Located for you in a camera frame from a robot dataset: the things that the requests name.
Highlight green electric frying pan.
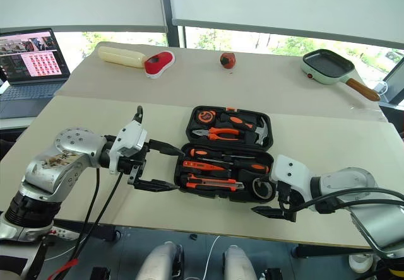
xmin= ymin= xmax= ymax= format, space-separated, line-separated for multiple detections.
xmin=299 ymin=49 xmax=382 ymax=102

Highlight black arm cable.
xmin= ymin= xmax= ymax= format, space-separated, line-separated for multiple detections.
xmin=75 ymin=165 xmax=101 ymax=255
xmin=315 ymin=197 xmax=404 ymax=215
xmin=71 ymin=169 xmax=124 ymax=262
xmin=283 ymin=187 xmax=404 ymax=214

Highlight orange black tape measure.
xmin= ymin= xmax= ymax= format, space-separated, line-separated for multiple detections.
xmin=195 ymin=109 xmax=219 ymax=125

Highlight red white brush holder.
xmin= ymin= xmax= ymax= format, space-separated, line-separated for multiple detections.
xmin=143 ymin=50 xmax=176 ymax=80

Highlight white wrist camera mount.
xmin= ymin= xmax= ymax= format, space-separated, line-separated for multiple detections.
xmin=109 ymin=120 xmax=150 ymax=175
xmin=270 ymin=155 xmax=313 ymax=202

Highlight open laptop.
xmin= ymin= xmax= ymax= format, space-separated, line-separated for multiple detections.
xmin=0 ymin=27 xmax=71 ymax=120

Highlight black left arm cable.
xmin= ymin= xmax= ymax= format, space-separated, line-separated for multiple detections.
xmin=75 ymin=165 xmax=101 ymax=255
xmin=71 ymin=169 xmax=124 ymax=262

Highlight red black polyhedral object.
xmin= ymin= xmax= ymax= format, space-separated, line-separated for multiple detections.
xmin=220 ymin=51 xmax=237 ymax=70

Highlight red tape cable wrap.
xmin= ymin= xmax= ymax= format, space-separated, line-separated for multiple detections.
xmin=49 ymin=259 xmax=80 ymax=280

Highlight pale yellow cylinder roller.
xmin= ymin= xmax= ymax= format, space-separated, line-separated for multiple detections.
xmin=97 ymin=45 xmax=148 ymax=69

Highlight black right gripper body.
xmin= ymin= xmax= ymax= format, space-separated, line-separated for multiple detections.
xmin=276 ymin=181 xmax=304 ymax=214

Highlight grey window frame post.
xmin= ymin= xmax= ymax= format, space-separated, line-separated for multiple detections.
xmin=157 ymin=0 xmax=187 ymax=49

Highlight orange handle pliers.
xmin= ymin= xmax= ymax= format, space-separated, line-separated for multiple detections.
xmin=191 ymin=126 xmax=241 ymax=142

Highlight claw hammer black orange handle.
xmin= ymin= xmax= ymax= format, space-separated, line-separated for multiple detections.
xmin=220 ymin=112 xmax=271 ymax=146

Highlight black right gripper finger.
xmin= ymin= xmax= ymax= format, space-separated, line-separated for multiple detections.
xmin=251 ymin=206 xmax=298 ymax=223
xmin=259 ymin=173 xmax=280 ymax=184

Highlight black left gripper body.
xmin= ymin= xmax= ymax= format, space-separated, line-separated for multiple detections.
xmin=119 ymin=141 xmax=152 ymax=187

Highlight white floor cable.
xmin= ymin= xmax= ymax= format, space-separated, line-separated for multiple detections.
xmin=202 ymin=235 xmax=222 ymax=280

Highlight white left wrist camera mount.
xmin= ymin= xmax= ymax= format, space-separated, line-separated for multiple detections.
xmin=109 ymin=120 xmax=150 ymax=175

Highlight black left camera cable plug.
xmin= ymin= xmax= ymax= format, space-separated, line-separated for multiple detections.
xmin=132 ymin=105 xmax=145 ymax=125

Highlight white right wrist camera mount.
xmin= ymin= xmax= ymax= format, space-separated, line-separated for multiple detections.
xmin=270 ymin=155 xmax=313 ymax=202

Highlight black orange handle screwdriver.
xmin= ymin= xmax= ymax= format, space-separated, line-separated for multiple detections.
xmin=201 ymin=157 xmax=270 ymax=174
xmin=188 ymin=148 xmax=257 ymax=162

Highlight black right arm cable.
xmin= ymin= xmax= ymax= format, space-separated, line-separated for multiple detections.
xmin=315 ymin=197 xmax=404 ymax=215
xmin=283 ymin=187 xmax=404 ymax=214

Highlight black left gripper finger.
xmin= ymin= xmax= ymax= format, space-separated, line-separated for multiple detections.
xmin=133 ymin=178 xmax=178 ymax=193
xmin=147 ymin=138 xmax=186 ymax=156

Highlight orange black utility knife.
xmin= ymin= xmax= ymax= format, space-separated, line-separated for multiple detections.
xmin=185 ymin=173 xmax=246 ymax=193

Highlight black tape roll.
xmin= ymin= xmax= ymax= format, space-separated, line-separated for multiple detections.
xmin=253 ymin=177 xmax=275 ymax=199

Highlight orange tester pen screwdriver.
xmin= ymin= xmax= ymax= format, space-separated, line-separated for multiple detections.
xmin=182 ymin=160 xmax=235 ymax=172

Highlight silver rounded robot leg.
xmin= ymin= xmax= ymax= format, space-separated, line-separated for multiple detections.
xmin=222 ymin=244 xmax=258 ymax=280
xmin=138 ymin=241 xmax=185 ymax=280

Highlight black tool case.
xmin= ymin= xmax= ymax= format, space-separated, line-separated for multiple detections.
xmin=173 ymin=105 xmax=277 ymax=204

